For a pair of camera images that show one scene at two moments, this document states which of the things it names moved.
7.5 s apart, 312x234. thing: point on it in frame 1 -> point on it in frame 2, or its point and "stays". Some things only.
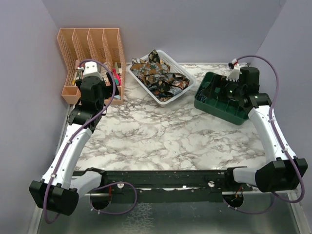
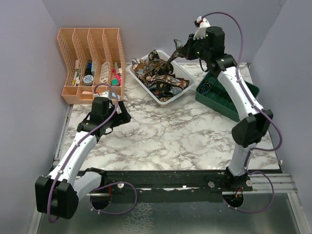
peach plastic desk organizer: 76,45 stays
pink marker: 119,81 stays
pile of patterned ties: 154,75 stays
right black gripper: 223,83 -> 189,44
